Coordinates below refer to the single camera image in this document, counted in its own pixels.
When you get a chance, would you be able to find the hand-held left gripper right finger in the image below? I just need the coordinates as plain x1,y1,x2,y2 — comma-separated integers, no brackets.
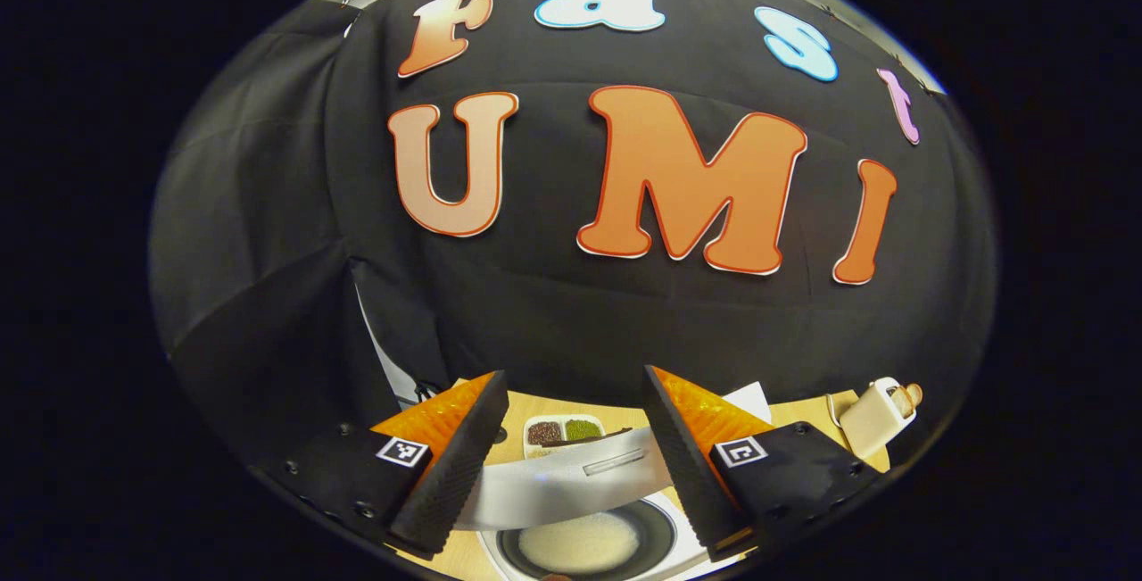
641,365,898,564

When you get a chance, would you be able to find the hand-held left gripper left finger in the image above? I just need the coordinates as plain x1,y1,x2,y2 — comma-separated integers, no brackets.
248,370,510,562

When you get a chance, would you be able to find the white rice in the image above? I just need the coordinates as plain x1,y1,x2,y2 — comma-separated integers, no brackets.
517,512,641,575

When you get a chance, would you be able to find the white toaster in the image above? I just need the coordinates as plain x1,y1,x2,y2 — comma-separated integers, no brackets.
839,378,924,461

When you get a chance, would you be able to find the black backdrop cloth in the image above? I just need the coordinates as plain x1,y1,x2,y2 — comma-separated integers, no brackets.
147,0,998,475

